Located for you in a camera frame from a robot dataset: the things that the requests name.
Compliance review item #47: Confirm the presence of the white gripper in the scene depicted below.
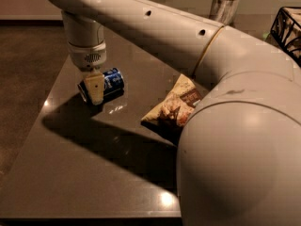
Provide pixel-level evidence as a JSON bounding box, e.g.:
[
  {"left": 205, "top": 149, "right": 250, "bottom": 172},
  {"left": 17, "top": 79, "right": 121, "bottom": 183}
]
[{"left": 68, "top": 41, "right": 106, "bottom": 105}]

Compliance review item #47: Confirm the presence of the blue pepsi can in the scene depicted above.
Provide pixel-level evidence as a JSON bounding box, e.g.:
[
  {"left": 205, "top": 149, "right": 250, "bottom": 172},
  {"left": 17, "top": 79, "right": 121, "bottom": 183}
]
[{"left": 77, "top": 68, "right": 124, "bottom": 104}]

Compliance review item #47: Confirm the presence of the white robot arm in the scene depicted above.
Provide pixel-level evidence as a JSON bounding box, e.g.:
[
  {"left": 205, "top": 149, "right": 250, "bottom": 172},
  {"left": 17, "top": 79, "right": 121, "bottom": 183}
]
[{"left": 49, "top": 0, "right": 301, "bottom": 226}]

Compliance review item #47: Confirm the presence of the brown popcorn chip bag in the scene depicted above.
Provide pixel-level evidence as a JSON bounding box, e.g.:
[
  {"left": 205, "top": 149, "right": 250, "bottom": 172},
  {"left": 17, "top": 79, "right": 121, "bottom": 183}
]
[{"left": 141, "top": 74, "right": 202, "bottom": 127}]

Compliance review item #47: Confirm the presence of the black wire basket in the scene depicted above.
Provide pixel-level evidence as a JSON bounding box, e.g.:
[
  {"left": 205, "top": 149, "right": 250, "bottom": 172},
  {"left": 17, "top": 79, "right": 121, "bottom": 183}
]
[{"left": 270, "top": 7, "right": 301, "bottom": 67}]

